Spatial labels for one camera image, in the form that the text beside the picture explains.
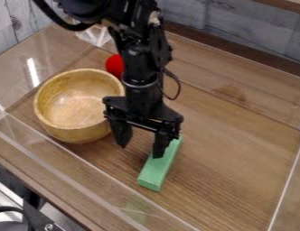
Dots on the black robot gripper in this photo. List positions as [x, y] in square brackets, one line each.
[142, 109]

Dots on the green rectangular block stick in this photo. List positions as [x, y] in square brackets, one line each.
[156, 168]

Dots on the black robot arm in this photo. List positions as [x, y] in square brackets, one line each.
[135, 25]

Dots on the brown wooden bowl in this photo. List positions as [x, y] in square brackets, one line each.
[69, 104]

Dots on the red plush radish toy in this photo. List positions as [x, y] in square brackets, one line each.
[114, 65]

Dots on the black stand under table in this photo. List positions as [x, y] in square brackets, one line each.
[26, 218]

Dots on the clear acrylic tray wall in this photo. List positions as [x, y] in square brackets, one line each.
[95, 199]

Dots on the clear acrylic corner bracket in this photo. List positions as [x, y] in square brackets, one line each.
[95, 35]

